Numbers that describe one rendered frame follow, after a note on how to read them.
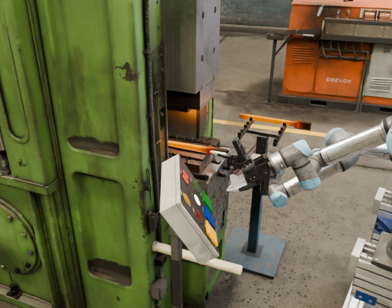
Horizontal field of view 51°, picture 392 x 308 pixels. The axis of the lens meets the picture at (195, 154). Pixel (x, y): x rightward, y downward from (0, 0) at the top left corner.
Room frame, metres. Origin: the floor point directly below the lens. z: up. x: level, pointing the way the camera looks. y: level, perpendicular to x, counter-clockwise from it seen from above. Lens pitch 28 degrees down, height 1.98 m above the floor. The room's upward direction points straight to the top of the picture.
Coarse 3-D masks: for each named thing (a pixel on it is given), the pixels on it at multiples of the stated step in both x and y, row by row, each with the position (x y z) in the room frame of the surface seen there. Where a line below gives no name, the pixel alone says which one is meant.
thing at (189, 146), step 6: (168, 144) 1.93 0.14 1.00; (174, 144) 1.91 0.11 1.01; (180, 144) 1.90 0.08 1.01; (186, 144) 1.90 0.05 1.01; (192, 144) 1.90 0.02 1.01; (198, 150) 1.86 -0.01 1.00; (204, 150) 1.85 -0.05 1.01; (210, 150) 1.85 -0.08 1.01; (216, 150) 1.82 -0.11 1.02; (222, 150) 1.82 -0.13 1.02
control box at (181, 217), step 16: (176, 160) 1.40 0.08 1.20; (176, 176) 1.29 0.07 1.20; (192, 176) 1.43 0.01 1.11; (176, 192) 1.18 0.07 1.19; (192, 192) 1.30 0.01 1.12; (160, 208) 1.13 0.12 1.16; (176, 208) 1.11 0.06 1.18; (192, 208) 1.18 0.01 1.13; (176, 224) 1.11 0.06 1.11; (192, 224) 1.12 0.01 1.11; (192, 240) 1.12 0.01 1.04; (208, 240) 1.12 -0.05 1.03; (208, 256) 1.12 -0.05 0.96
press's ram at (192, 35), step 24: (168, 0) 1.74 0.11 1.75; (192, 0) 1.70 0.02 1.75; (216, 0) 1.92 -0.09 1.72; (168, 24) 1.74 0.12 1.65; (192, 24) 1.70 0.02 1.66; (216, 24) 1.93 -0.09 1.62; (168, 48) 1.74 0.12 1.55; (192, 48) 1.70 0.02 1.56; (216, 48) 1.94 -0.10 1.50; (168, 72) 1.74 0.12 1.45; (192, 72) 1.70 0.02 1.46; (216, 72) 1.95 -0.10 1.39
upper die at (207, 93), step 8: (208, 88) 1.84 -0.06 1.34; (168, 96) 1.80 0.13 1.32; (176, 96) 1.79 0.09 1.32; (184, 96) 1.77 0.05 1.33; (192, 96) 1.76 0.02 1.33; (200, 96) 1.74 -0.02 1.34; (208, 96) 1.84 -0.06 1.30; (168, 104) 1.80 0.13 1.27; (176, 104) 1.79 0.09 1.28; (184, 104) 1.77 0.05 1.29; (192, 104) 1.76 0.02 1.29; (200, 104) 1.75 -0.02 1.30
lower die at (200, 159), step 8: (200, 144) 1.94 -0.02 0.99; (168, 152) 1.86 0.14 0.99; (176, 152) 1.86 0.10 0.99; (184, 152) 1.86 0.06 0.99; (192, 152) 1.86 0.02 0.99; (200, 152) 1.84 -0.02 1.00; (184, 160) 1.79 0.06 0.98; (192, 160) 1.79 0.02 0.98; (200, 160) 1.79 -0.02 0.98; (208, 160) 1.86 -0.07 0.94; (192, 168) 1.76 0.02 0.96; (200, 168) 1.75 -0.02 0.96
